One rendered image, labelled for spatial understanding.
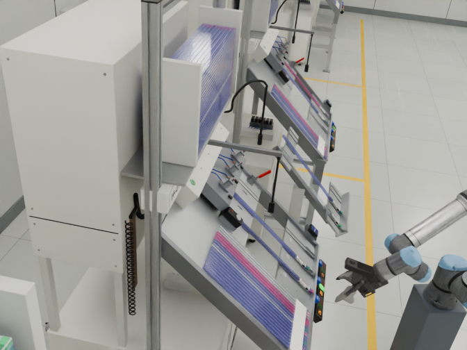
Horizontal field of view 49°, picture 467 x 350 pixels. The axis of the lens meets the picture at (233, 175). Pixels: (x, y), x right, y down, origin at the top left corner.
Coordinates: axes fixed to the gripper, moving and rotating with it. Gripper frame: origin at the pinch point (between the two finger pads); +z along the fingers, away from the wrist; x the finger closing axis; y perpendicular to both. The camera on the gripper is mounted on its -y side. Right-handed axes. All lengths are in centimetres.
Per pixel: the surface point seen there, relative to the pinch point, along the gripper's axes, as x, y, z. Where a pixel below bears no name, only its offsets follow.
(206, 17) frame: 31, -109, -23
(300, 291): -3.8, -8.8, 9.9
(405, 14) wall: 770, 124, -19
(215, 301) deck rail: -38, -44, 13
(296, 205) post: 57, -13, 16
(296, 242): 20.4, -15.1, 9.9
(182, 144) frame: -27, -89, -13
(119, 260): -38, -74, 28
